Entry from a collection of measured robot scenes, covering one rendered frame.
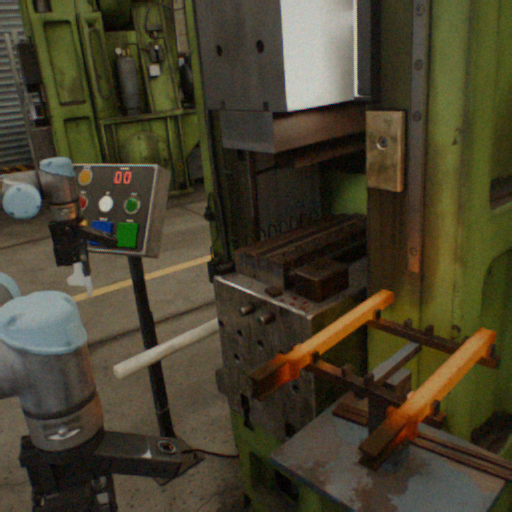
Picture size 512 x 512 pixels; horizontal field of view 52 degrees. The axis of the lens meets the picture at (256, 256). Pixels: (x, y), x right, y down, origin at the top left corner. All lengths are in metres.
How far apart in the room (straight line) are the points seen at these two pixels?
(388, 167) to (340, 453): 0.62
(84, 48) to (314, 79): 4.82
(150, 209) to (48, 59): 4.43
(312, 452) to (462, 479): 0.30
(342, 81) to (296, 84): 0.16
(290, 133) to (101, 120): 4.73
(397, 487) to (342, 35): 0.98
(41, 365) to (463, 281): 0.91
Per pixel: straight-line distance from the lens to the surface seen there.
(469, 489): 1.16
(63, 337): 0.54
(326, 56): 1.30
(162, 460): 0.65
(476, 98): 1.13
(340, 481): 1.14
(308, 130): 1.34
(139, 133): 6.07
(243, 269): 1.48
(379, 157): 1.21
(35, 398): 0.57
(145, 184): 1.66
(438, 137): 1.16
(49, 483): 0.65
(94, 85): 5.91
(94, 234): 1.45
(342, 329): 1.08
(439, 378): 0.95
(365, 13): 1.19
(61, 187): 1.40
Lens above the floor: 1.50
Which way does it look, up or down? 21 degrees down
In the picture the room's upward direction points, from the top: 5 degrees counter-clockwise
